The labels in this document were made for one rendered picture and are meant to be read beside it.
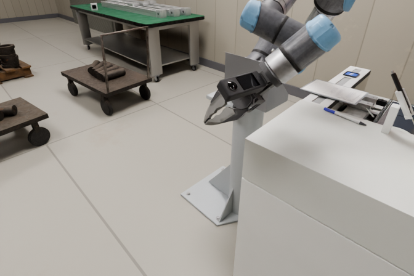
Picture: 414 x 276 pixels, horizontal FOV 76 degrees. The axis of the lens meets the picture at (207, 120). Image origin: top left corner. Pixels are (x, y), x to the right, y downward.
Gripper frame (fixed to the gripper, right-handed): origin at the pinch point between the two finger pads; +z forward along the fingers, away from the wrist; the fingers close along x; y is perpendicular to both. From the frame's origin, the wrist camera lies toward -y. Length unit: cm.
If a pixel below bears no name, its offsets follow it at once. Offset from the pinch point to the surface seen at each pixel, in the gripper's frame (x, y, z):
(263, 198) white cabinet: -25.1, 17.1, 5.4
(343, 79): -4, 72, -34
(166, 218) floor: -13, 75, 94
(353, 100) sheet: -14, 50, -32
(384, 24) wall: 32, 228, -97
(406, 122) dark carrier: -30, 58, -41
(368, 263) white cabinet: -49, 12, -11
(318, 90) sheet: -4, 51, -24
